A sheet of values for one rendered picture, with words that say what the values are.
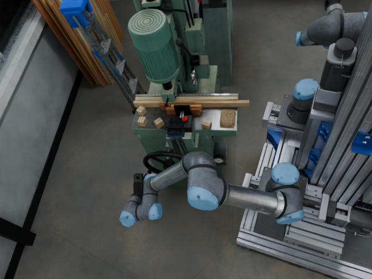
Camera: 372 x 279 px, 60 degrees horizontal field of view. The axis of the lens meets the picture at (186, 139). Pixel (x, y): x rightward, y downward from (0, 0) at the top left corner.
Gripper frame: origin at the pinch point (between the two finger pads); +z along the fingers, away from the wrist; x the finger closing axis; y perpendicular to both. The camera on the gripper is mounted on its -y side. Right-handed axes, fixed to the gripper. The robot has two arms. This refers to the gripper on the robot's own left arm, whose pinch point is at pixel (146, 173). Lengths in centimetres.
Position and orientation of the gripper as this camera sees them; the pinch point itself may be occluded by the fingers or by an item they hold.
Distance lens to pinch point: 179.9
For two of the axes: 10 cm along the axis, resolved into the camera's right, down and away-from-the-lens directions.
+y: 0.8, 8.7, 4.9
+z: 1.8, -5.0, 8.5
